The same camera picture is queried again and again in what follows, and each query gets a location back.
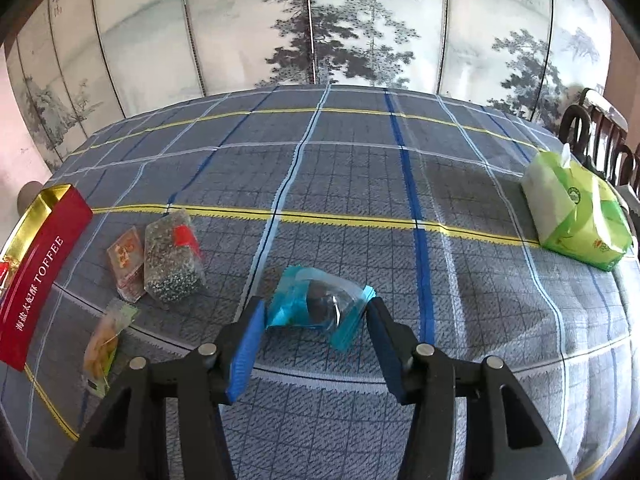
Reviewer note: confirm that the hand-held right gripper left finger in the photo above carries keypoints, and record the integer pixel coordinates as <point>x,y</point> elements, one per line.
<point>245,350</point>

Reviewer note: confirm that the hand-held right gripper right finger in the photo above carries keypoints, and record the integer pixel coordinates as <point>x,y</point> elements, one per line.
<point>387,355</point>

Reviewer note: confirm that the teal snack packet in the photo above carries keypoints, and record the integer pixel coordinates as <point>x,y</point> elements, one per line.
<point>290,305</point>

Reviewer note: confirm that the red and gold tin box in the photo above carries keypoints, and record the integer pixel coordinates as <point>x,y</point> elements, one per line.
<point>45,270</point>

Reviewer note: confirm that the grey seed block packet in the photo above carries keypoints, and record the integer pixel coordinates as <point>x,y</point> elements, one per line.
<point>170,265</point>

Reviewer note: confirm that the green-edged fried snack packet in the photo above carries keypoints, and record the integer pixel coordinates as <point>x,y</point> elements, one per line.
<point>102,350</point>

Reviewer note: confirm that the brown cube snack packet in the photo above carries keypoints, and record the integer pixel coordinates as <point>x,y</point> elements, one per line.
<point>125,255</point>

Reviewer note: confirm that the grey plaid tablecloth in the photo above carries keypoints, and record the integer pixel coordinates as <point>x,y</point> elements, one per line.
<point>350,185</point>

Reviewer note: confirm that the green tissue pack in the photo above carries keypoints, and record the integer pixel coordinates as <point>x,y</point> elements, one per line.
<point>575,210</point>

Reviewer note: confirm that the grey round object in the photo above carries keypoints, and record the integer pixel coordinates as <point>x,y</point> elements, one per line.
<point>27,197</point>

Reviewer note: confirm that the dark wooden chair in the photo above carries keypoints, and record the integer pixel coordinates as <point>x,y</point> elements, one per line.
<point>580,125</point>

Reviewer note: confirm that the painted folding screen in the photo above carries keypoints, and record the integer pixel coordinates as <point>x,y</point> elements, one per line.
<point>350,20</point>

